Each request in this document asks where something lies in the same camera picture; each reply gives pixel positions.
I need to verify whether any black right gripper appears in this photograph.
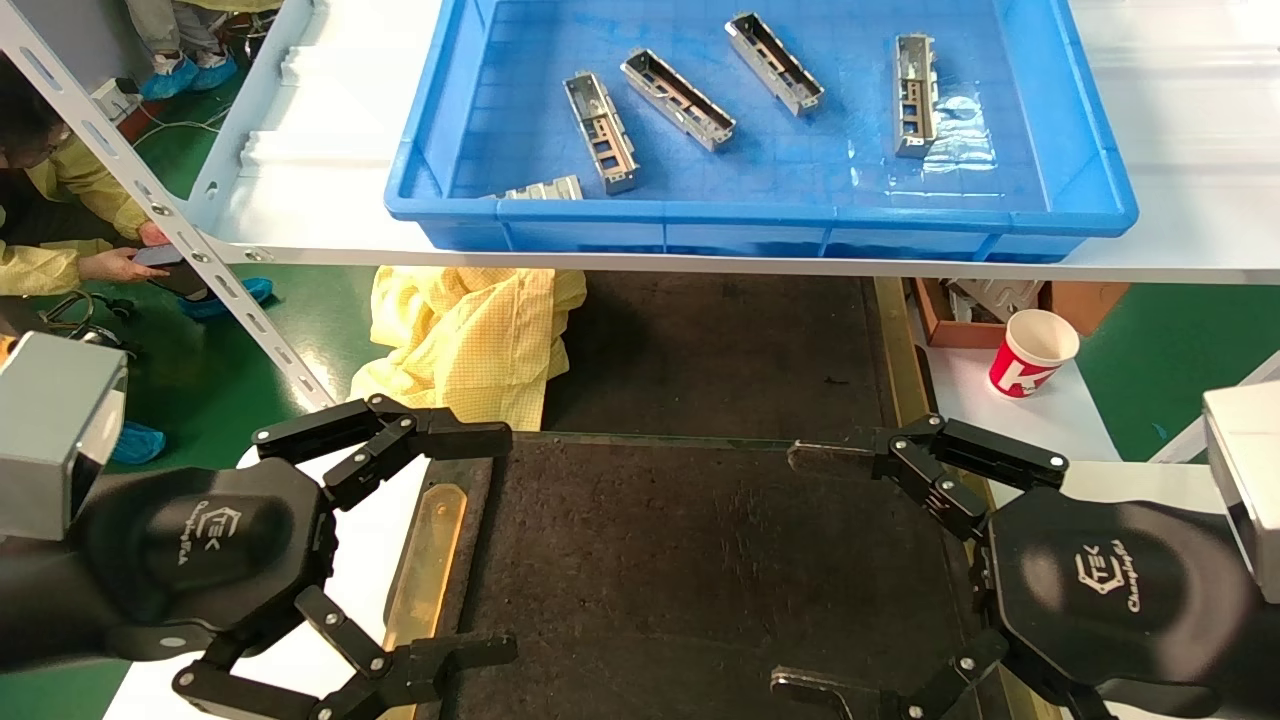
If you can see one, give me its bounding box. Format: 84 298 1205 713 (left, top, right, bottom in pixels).
770 413 1263 720

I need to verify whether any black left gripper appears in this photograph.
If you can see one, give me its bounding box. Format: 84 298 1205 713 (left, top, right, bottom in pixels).
70 394 519 720

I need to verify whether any silver metal bracket part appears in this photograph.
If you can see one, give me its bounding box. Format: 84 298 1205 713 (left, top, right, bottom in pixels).
563 70 640 196
725 12 826 117
893 33 939 160
620 48 737 153
492 175 584 201

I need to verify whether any white low platform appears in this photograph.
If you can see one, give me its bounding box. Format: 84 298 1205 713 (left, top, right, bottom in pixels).
925 345 1123 464

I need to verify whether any red and white paper cup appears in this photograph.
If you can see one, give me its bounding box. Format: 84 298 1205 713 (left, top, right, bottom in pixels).
988 309 1082 400

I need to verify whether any yellow checked garment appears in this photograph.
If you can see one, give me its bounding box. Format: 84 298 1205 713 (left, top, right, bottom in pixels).
348 266 589 432

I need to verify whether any pile of metal scrap parts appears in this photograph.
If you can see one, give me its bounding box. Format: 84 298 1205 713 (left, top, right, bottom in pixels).
945 280 1047 324

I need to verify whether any brown cardboard box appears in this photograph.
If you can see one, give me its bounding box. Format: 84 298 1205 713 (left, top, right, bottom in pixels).
910 278 1133 350

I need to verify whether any blue shoe cover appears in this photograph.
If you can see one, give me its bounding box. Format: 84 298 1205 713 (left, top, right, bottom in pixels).
180 277 274 322
108 420 167 467

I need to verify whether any dark smooth mat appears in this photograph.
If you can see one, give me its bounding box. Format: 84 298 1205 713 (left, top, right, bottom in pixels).
540 270 903 439

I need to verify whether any blue plastic bin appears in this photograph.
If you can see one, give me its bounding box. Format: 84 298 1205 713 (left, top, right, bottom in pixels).
385 0 1139 263

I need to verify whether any white shelf board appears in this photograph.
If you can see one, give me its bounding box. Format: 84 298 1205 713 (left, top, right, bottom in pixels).
185 0 1280 287

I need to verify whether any black stool with chrome base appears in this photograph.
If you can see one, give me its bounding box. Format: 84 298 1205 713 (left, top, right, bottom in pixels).
38 289 137 357

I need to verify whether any clear plastic film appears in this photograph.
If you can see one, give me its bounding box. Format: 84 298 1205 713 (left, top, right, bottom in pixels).
850 90 1001 183

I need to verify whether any crouching person in yellow coat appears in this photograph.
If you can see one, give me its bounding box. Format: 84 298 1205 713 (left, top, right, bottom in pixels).
0 55 201 298

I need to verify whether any white power strip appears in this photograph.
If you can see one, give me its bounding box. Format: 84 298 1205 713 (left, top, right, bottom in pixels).
90 78 147 127

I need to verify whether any standing person with shoe covers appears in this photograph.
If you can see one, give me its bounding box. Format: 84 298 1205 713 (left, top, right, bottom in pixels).
125 0 283 101

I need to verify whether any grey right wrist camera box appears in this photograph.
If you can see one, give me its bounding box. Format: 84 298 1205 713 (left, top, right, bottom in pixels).
1203 380 1280 606

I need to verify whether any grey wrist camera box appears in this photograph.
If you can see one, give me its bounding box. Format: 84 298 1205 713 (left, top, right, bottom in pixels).
1203 380 1280 606
0 332 129 542

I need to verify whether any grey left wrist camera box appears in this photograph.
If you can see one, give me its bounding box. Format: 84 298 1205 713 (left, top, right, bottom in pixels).
0 332 129 542

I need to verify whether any white floor cable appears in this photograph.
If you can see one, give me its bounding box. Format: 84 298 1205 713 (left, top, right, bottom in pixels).
135 103 237 153

